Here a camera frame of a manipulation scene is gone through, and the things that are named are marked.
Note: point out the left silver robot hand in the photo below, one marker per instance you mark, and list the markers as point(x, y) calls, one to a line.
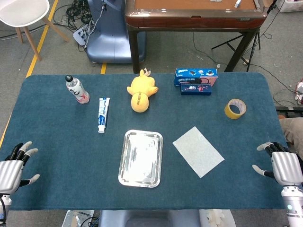
point(10, 175)

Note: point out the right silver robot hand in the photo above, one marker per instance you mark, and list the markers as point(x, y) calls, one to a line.
point(287, 169)

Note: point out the translucent white paper sheet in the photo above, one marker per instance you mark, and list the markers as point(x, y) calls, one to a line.
point(197, 152)

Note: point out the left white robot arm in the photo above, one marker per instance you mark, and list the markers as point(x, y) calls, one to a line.
point(5, 205)

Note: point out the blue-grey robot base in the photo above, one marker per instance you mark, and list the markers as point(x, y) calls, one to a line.
point(111, 35)

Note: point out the silver metal tray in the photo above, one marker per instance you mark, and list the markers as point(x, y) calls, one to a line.
point(140, 158)

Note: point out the beige fabric bundle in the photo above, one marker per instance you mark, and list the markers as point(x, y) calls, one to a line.
point(293, 132)

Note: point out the blue table cloth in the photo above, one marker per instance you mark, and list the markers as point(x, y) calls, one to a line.
point(59, 142)

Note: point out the white red power strip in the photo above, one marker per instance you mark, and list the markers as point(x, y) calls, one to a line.
point(300, 92)

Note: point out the clear plastic bag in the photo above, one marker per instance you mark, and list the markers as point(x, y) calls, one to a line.
point(75, 218)

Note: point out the yellow tape roll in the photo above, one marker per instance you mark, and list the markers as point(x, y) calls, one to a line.
point(228, 113)

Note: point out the clear drink bottle black cap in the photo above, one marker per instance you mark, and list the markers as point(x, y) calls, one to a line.
point(77, 91)

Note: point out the blue white toothpaste tube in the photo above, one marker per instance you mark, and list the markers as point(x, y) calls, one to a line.
point(103, 113)

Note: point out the small dark blue box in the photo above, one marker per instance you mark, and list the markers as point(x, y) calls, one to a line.
point(196, 89)

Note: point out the black tripod stand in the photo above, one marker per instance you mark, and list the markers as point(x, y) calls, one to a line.
point(254, 42)

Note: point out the blue pink cookie box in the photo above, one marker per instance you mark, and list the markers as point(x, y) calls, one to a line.
point(189, 76)

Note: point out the grey-blue robot torso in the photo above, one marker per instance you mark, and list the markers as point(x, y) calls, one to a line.
point(146, 218)

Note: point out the yellow plush duck toy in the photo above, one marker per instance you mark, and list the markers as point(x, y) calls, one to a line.
point(140, 94)

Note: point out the white chair wooden legs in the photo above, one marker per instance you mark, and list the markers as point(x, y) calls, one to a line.
point(21, 11)

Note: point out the white storage box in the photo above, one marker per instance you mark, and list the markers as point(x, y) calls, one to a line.
point(291, 4)

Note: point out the white mahjong tile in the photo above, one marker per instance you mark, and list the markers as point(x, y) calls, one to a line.
point(237, 3)
point(214, 1)

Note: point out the brown mahjong table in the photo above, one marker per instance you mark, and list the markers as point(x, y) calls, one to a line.
point(194, 20)

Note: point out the black metal frame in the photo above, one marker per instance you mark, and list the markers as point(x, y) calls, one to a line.
point(288, 111)

